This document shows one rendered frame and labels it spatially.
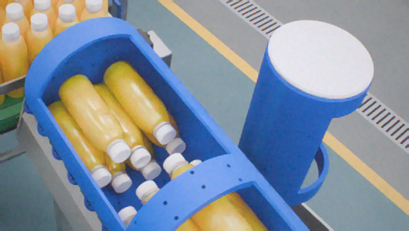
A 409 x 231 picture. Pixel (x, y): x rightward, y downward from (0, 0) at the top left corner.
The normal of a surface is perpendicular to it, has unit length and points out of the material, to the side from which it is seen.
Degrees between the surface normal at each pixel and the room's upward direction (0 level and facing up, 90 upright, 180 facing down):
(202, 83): 0
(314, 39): 0
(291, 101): 90
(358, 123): 0
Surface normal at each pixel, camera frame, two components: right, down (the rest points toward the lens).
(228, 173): 0.33, -0.72
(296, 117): -0.42, 0.65
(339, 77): 0.13, -0.65
